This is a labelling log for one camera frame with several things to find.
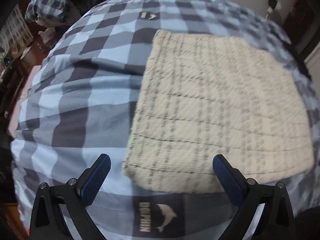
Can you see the black cloth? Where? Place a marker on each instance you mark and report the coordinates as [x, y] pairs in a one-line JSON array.
[[303, 65]]

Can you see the white plastic bag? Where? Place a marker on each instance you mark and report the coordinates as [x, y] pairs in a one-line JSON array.
[[46, 33]]

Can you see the white slatted cabinet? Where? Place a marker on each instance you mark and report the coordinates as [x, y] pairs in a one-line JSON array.
[[15, 27]]

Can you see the blue checked bed cover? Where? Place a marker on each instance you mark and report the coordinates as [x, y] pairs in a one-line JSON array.
[[75, 92]]

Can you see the dark red door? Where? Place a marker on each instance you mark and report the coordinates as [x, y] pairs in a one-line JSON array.
[[298, 22]]

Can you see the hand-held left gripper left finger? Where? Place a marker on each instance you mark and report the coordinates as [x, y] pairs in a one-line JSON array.
[[93, 180]]

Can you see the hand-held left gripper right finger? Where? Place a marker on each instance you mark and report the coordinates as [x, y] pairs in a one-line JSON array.
[[228, 180]]

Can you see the pink mat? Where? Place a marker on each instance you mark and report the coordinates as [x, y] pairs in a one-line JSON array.
[[15, 127]]

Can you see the crumpled blue checked quilt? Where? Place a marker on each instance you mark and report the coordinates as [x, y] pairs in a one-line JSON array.
[[47, 2]]

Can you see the cream checked knit sweater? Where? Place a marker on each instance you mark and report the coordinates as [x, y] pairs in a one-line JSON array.
[[212, 105]]

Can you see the white louvred wardrobe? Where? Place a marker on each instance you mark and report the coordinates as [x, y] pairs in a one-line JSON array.
[[313, 62]]

